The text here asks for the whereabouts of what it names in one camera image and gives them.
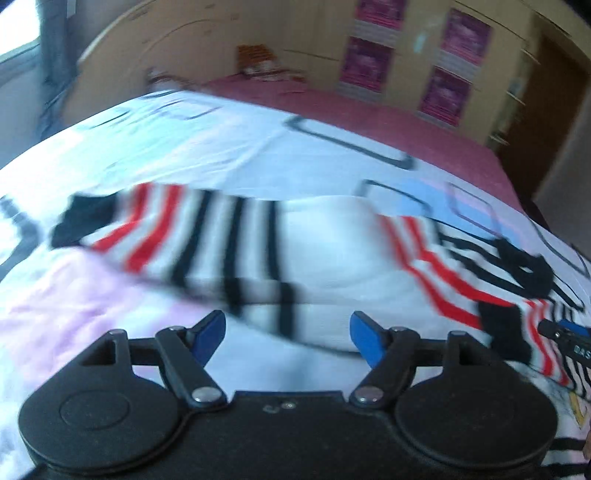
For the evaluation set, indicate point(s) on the orange checked pillow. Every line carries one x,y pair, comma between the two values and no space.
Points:
254,57

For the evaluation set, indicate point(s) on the cream wardrobe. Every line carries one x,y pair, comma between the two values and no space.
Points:
415,60

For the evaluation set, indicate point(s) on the cream wooden headboard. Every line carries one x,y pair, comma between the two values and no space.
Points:
194,46

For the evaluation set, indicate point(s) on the stack of books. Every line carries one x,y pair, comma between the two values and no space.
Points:
277,74

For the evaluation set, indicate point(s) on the white patterned bed sheet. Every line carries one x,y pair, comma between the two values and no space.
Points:
207,147

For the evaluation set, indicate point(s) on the bright window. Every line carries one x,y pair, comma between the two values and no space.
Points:
18,27

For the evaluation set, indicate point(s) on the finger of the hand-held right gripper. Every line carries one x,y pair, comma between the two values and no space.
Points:
570,328

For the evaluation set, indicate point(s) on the grey curtain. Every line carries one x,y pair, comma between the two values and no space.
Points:
55,69

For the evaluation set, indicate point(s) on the purple wall poster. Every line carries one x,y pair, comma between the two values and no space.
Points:
466,37
367,64
378,14
443,97

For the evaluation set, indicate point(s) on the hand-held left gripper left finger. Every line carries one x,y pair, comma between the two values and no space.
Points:
210,331

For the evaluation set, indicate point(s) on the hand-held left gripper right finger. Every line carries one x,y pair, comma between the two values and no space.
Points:
365,339

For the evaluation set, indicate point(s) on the pink bed sheet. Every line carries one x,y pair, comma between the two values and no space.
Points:
369,120

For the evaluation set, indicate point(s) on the dark wooden door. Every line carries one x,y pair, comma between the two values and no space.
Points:
545,115

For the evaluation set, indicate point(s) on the striped white red black sweater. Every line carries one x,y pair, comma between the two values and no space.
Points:
323,240

